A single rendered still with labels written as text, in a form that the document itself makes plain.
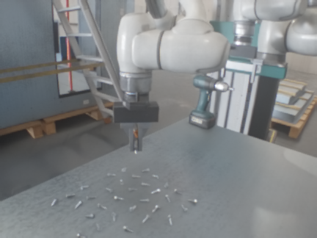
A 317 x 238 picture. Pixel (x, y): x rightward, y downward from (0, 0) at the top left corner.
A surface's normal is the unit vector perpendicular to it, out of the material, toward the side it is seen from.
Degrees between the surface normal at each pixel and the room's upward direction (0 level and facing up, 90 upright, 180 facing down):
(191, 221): 0
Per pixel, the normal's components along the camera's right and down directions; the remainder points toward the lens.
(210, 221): 0.04, -0.93
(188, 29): -0.20, -0.40
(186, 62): -0.25, 0.65
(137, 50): -0.20, 0.39
